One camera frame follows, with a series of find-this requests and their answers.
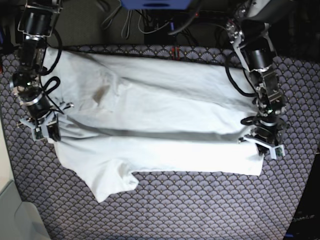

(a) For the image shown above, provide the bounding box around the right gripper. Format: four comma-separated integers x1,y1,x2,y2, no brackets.
23,93,60,141

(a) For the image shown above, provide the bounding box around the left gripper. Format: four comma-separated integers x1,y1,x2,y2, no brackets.
252,114,288,156

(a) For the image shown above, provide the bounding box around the white T-shirt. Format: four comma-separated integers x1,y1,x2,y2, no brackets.
50,51,264,202

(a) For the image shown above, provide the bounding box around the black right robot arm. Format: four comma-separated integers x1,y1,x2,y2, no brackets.
11,0,66,142

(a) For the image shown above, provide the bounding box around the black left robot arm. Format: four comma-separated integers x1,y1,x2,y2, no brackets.
226,0,297,160

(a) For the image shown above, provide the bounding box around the black box with logo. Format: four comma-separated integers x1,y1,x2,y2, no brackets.
284,154,320,240

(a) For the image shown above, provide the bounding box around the red black clamp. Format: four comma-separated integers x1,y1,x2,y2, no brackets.
170,46,180,61

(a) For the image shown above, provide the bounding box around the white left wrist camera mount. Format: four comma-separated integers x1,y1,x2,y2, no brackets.
238,134,286,160

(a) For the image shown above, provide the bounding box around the grey looped cable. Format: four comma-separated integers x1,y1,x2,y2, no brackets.
120,9,133,40

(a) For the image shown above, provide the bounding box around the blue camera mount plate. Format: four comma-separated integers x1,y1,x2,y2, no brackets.
121,0,192,10

